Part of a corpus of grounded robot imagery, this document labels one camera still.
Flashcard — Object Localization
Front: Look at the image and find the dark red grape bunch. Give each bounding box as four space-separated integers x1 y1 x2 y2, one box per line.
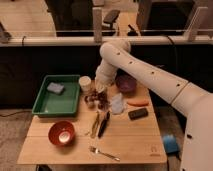
84 90 109 110

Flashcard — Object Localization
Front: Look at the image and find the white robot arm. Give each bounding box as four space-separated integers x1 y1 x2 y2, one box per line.
95 41 213 171

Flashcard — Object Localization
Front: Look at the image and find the purple bowl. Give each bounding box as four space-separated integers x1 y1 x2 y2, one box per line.
116 75 137 93

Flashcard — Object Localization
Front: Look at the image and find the red bowl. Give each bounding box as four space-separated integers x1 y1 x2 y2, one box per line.
48 121 75 146

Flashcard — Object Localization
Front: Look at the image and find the white cup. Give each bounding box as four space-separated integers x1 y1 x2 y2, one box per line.
79 76 92 93

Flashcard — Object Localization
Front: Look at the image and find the small metal cup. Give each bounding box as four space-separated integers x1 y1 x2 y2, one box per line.
84 96 95 108

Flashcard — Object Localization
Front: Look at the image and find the orange carrot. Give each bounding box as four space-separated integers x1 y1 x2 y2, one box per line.
127 99 149 107

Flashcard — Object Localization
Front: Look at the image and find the blue sponge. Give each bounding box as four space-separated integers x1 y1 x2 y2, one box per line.
47 82 64 94

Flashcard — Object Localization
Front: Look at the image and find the black rectangular block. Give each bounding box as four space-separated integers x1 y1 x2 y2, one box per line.
128 108 148 120

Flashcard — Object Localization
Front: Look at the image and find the wooden table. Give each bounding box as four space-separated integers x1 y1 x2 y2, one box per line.
16 79 168 166

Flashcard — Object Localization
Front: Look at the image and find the green plastic tray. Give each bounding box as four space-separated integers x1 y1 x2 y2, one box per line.
32 75 80 117

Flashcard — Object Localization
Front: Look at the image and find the silver fork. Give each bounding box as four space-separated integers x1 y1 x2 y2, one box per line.
89 146 120 162

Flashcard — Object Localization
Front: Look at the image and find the office chair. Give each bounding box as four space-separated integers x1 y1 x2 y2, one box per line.
102 10 120 29

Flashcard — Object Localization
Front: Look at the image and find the blue tape roll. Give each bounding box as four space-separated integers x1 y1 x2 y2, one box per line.
163 135 180 154

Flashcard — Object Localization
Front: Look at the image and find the black handled utensil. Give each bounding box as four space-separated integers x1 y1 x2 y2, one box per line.
98 109 110 138

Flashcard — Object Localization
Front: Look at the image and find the olive handled utensil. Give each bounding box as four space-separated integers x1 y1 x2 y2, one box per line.
90 111 100 138

